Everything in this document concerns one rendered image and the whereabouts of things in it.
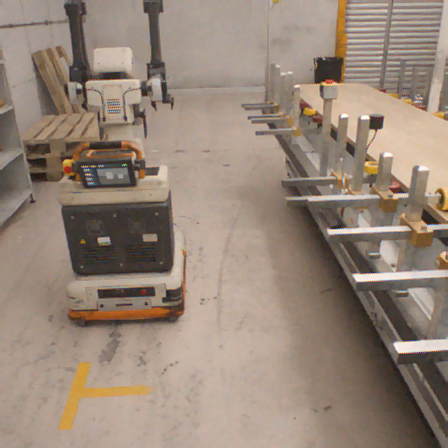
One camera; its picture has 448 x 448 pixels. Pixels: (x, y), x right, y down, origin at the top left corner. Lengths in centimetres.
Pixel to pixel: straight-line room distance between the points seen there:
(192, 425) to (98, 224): 106
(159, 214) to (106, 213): 26
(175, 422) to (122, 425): 22
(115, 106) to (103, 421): 152
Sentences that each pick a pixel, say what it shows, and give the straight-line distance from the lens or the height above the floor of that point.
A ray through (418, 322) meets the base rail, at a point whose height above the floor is 70.
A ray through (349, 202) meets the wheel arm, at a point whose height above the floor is 95.
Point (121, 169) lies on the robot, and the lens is 215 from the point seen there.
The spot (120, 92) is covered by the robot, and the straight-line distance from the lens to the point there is 248.
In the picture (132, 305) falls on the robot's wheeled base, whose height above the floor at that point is 14.
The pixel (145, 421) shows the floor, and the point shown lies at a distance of 208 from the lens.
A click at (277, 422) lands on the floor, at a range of 204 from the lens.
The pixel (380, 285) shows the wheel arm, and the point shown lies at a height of 95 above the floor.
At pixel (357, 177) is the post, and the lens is 189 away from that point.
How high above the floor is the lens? 155
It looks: 26 degrees down
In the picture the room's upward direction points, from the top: 2 degrees counter-clockwise
